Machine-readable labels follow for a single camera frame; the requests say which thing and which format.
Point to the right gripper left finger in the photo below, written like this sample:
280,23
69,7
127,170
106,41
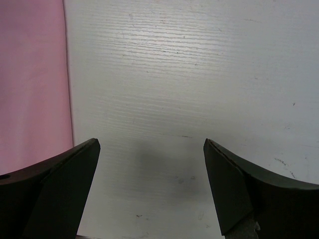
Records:
47,200

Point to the pink t-shirt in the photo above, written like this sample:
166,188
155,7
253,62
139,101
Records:
35,119

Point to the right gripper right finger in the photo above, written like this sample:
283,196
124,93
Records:
252,202

